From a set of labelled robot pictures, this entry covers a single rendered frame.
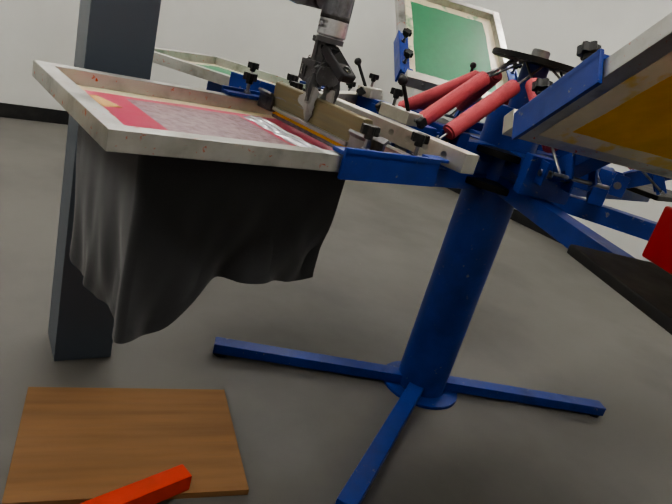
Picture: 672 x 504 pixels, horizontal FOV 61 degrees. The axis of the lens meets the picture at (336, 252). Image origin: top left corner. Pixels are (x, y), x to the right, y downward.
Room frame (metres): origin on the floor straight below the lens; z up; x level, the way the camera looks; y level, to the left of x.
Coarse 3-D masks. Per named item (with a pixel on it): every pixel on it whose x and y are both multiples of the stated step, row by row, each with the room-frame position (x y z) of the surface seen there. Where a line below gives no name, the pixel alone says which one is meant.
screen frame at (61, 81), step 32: (64, 96) 1.09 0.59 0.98; (160, 96) 1.49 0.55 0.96; (192, 96) 1.54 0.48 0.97; (224, 96) 1.61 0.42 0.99; (96, 128) 0.93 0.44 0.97; (128, 128) 0.92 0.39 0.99; (224, 160) 1.03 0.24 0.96; (256, 160) 1.07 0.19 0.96; (288, 160) 1.12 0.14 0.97; (320, 160) 1.17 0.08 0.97
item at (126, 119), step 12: (120, 120) 1.11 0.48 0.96; (132, 120) 1.14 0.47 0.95; (144, 120) 1.17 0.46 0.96; (156, 120) 1.20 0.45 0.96; (168, 120) 1.24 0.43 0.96; (192, 132) 1.19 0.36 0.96; (204, 132) 1.22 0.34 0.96; (216, 132) 1.25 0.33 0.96; (228, 132) 1.29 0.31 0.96; (240, 132) 1.33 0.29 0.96; (252, 132) 1.37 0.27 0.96; (264, 132) 1.41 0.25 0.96; (288, 144) 1.35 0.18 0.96; (324, 144) 1.48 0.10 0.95
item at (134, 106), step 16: (112, 96) 1.33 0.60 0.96; (128, 112) 1.21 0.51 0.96; (144, 112) 1.25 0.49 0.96; (160, 112) 1.30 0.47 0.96; (176, 112) 1.35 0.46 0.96; (192, 112) 1.41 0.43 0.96; (208, 112) 1.47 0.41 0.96; (224, 112) 1.54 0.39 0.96; (240, 128) 1.38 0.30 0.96; (256, 128) 1.43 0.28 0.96; (288, 128) 1.57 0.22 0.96
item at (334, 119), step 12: (276, 84) 1.64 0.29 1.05; (276, 96) 1.63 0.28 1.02; (288, 96) 1.59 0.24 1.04; (288, 108) 1.58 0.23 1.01; (300, 108) 1.54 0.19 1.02; (324, 108) 1.46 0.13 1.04; (336, 108) 1.43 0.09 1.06; (312, 120) 1.49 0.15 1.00; (324, 120) 1.46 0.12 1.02; (336, 120) 1.42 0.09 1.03; (348, 120) 1.39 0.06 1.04; (360, 120) 1.36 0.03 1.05; (336, 132) 1.41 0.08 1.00; (348, 132) 1.38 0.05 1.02; (360, 132) 1.35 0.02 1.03
